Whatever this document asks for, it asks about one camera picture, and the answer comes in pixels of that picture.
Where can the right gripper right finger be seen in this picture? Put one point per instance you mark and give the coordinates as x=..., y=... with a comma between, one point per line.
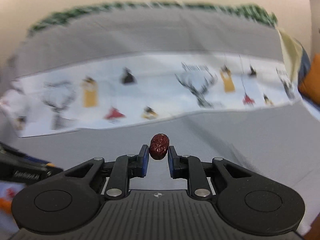
x=194, y=171

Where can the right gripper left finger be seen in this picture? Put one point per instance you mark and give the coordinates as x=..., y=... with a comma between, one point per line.
x=120, y=172

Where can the small dark red jujube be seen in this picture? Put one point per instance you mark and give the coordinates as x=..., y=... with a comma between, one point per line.
x=158, y=147

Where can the bare orange in plate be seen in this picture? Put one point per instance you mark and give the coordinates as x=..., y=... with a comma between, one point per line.
x=5, y=205

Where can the blue round plate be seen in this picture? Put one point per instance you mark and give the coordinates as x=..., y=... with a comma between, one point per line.
x=8, y=192

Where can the grey patterned sofa cover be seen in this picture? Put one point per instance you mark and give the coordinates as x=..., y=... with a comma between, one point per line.
x=101, y=81

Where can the orange cushion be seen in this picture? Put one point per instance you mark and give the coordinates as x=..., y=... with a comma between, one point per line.
x=310, y=85

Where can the pale yellow cloth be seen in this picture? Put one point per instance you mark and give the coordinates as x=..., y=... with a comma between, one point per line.
x=292, y=54

